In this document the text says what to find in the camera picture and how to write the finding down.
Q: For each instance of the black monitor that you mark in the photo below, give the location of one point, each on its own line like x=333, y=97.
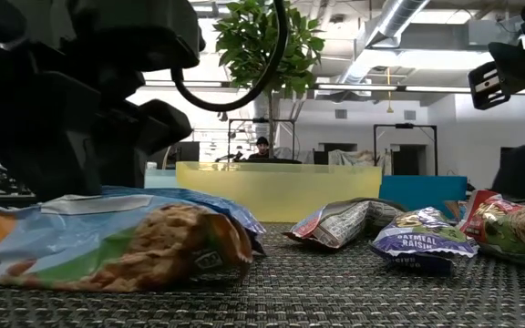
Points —
x=187, y=155

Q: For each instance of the black stand frame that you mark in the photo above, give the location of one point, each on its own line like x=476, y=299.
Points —
x=262, y=120
x=404, y=126

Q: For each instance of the long ceiling light strip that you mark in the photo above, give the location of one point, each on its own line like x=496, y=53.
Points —
x=358, y=87
x=198, y=84
x=435, y=89

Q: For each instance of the blue plastic bin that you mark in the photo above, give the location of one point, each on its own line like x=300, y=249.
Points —
x=422, y=191

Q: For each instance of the grey woven placemat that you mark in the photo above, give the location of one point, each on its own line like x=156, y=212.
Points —
x=290, y=296

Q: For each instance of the purple oatmeal raisin bar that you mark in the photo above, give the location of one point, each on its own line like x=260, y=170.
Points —
x=419, y=243

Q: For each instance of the teal translucent plastic bin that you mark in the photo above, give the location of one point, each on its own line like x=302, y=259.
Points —
x=162, y=178

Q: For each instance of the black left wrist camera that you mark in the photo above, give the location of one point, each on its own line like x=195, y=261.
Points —
x=167, y=125

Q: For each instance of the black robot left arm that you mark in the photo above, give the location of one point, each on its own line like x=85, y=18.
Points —
x=130, y=32

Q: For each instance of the light blue granola bar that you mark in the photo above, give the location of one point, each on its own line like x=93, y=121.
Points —
x=340, y=223

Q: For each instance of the red and green snack bag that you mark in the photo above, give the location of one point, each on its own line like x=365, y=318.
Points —
x=513, y=237

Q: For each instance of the silver ventilation duct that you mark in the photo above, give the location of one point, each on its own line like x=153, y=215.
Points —
x=399, y=18

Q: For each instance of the yellow translucent plastic bin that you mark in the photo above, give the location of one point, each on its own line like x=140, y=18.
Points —
x=276, y=196

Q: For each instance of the white cloth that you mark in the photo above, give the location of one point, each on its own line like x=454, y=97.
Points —
x=349, y=158

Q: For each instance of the white cup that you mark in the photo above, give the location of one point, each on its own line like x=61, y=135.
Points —
x=151, y=166

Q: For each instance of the green potted plant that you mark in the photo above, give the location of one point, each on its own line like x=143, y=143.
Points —
x=253, y=45

